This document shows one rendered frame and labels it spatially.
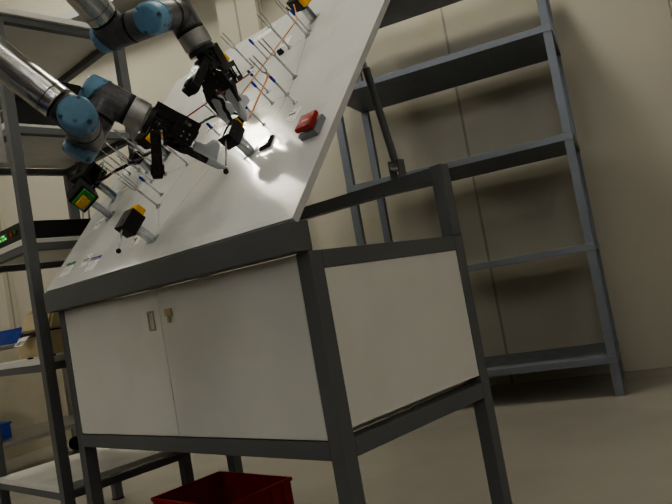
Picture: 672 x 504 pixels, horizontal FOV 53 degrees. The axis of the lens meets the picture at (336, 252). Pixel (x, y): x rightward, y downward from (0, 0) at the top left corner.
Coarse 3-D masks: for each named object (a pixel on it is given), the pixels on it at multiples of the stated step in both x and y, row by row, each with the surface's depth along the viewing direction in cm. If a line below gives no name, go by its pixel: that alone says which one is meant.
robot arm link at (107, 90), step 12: (84, 84) 149; (96, 84) 150; (108, 84) 151; (84, 96) 150; (96, 96) 150; (108, 96) 150; (120, 96) 151; (132, 96) 153; (96, 108) 149; (108, 108) 150; (120, 108) 151; (120, 120) 153
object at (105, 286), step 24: (240, 240) 147; (264, 240) 142; (288, 240) 137; (144, 264) 174; (168, 264) 167; (192, 264) 160; (216, 264) 154; (240, 264) 148; (72, 288) 202; (96, 288) 192; (120, 288) 183; (144, 288) 175; (48, 312) 214
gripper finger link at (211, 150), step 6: (198, 144) 158; (210, 144) 159; (216, 144) 159; (198, 150) 159; (204, 150) 159; (210, 150) 159; (216, 150) 160; (210, 156) 160; (216, 156) 160; (210, 162) 159; (216, 162) 160; (216, 168) 162; (222, 168) 162
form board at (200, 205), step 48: (336, 0) 200; (384, 0) 175; (240, 48) 237; (336, 48) 177; (192, 96) 241; (336, 96) 159; (192, 144) 208; (288, 144) 160; (144, 192) 211; (192, 192) 183; (240, 192) 162; (288, 192) 145; (96, 240) 214; (144, 240) 185; (192, 240) 164; (48, 288) 217
